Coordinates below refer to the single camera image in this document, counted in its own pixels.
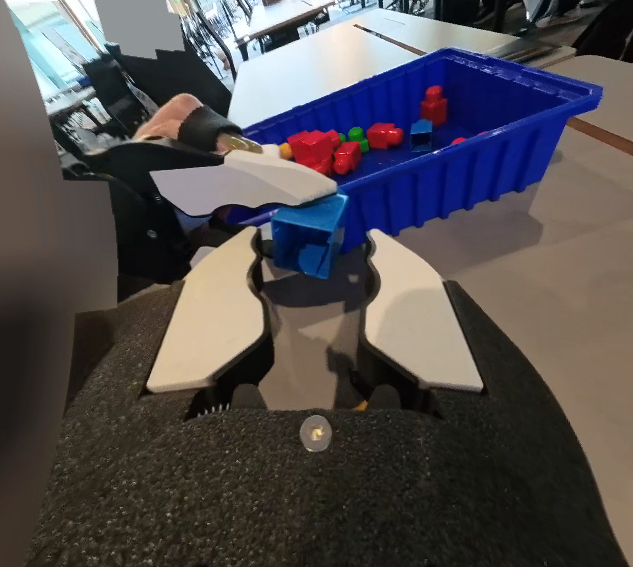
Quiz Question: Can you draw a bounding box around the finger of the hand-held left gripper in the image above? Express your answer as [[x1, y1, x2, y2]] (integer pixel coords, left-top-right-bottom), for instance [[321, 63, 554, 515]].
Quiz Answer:
[[224, 144, 339, 207], [147, 163, 298, 220]]

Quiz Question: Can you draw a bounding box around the blue plastic bin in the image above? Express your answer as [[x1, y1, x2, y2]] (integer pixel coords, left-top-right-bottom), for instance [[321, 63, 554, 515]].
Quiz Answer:
[[237, 48, 604, 254]]

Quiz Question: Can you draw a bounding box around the person's left hand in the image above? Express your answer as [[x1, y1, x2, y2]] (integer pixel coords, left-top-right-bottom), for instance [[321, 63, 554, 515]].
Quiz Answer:
[[133, 93, 204, 141]]

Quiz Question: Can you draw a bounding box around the blue single-stud block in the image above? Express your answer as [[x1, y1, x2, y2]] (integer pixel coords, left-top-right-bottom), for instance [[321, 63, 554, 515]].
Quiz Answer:
[[270, 193, 350, 280]]

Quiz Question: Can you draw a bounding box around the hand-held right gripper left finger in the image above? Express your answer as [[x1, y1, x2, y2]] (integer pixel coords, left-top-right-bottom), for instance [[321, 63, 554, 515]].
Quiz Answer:
[[145, 226, 276, 395]]

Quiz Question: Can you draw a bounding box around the pile of coloured blocks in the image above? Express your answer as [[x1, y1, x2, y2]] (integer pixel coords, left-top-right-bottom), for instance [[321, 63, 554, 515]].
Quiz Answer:
[[278, 85, 490, 177]]

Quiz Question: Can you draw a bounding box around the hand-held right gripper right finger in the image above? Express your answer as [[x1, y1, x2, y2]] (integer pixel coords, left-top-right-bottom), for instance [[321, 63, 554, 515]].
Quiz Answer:
[[361, 229, 485, 393]]

